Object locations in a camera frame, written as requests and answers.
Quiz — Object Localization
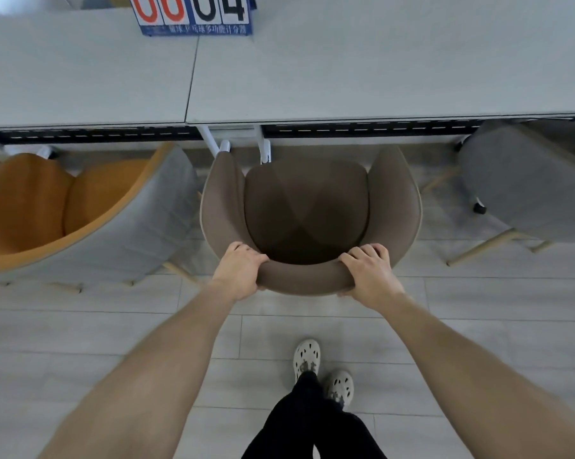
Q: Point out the person's left hand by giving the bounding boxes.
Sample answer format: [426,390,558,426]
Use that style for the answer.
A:
[210,241,271,303]

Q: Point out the person's right hand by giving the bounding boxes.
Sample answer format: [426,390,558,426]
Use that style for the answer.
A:
[337,243,406,311]

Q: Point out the brown upholstered chair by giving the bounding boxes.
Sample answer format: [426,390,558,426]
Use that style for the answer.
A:
[420,118,575,267]
[199,144,423,298]

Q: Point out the orange upholstered chair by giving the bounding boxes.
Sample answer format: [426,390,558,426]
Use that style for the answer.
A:
[0,142,203,295]

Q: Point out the person's left forearm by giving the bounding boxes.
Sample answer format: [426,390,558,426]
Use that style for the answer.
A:
[38,280,236,459]

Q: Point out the person's right forearm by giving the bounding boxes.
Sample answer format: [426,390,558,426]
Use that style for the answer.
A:
[378,293,575,459]

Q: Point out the white left clog shoe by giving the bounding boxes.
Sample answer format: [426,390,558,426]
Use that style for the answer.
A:
[293,339,322,383]

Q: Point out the white clog shoe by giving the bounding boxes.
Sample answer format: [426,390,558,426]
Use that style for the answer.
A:
[293,339,322,383]
[323,370,355,409]

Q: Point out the white right clog shoe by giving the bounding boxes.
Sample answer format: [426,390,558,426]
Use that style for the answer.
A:
[323,370,355,409]

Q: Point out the black trousers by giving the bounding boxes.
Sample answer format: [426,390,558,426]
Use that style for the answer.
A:
[241,371,389,459]

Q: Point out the light grey table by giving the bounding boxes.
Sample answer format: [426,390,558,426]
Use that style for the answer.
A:
[0,8,231,161]
[185,0,575,166]

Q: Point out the blue flip scoreboard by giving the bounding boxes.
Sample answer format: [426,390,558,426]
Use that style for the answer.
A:
[127,0,254,38]

